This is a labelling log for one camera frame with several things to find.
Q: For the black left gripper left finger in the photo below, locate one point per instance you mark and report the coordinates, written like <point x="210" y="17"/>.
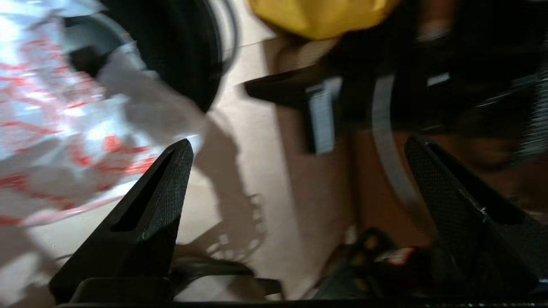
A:
<point x="137" y="231"/>

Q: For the black round trash bin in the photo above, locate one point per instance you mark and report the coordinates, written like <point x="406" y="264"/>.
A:
<point x="184" y="51"/>

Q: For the yellow fabric tote bag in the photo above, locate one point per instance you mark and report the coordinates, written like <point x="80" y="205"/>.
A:
<point x="321" y="15"/>

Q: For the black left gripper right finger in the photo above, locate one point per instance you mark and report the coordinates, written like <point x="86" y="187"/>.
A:
<point x="483" y="222"/>

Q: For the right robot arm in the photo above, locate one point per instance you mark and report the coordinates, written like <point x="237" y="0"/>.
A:
<point x="449" y="64"/>

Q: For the new red-printed plastic bag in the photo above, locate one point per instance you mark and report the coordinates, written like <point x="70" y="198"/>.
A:
<point x="51" y="128"/>

